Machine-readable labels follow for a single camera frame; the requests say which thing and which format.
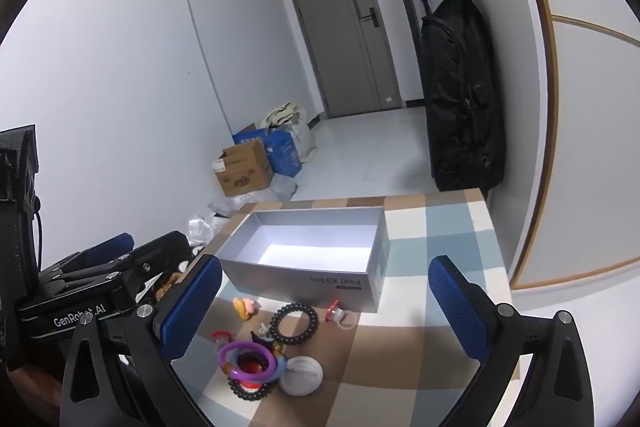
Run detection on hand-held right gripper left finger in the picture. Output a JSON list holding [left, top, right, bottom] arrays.
[[60, 253, 224, 427]]

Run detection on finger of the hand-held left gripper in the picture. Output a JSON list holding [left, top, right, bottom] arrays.
[[105, 231, 193, 304], [42, 233, 136, 280]]

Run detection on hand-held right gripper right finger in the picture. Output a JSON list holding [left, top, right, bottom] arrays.
[[427, 255, 596, 427]]

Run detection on purple plastic bracelet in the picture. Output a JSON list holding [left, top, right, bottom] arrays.
[[218, 340, 277, 380]]

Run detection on black spiral hair tie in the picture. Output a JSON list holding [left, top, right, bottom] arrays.
[[270, 302, 319, 346]]

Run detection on black beaded bracelet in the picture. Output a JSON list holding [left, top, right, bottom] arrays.
[[229, 354, 274, 400]]

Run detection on light blue plastic bracelet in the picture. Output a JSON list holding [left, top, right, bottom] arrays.
[[270, 351, 289, 380]]

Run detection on grey cardboard box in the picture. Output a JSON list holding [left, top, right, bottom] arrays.
[[218, 207, 391, 313]]

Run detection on round pin badge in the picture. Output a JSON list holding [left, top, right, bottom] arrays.
[[278, 355, 324, 396]]

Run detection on white plastic packaging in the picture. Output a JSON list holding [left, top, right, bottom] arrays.
[[187, 212, 232, 249]]

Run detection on yellow pink toy hair clip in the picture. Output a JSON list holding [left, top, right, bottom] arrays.
[[232, 297, 262, 321]]

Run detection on checkered tablecloth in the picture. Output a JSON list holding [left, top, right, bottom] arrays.
[[165, 188, 521, 427]]

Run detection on black purple hair clip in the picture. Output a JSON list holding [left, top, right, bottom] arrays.
[[251, 323, 284, 354]]

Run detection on brown cardboard box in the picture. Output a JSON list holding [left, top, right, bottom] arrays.
[[215, 139, 275, 196]]

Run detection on blue cardboard box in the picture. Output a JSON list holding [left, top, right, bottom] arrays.
[[232, 123, 303, 176]]

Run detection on cream canvas bag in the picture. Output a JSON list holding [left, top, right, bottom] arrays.
[[259, 102, 308, 128]]

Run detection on white plastic bag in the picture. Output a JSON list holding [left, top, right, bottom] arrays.
[[285, 119, 318, 162]]

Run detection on black backpack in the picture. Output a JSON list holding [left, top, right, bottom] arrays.
[[421, 0, 506, 192]]

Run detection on white panel with wooden trim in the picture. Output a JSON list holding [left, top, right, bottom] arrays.
[[502, 0, 640, 293]]

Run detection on grey door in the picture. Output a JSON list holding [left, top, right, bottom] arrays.
[[278, 0, 403, 118]]

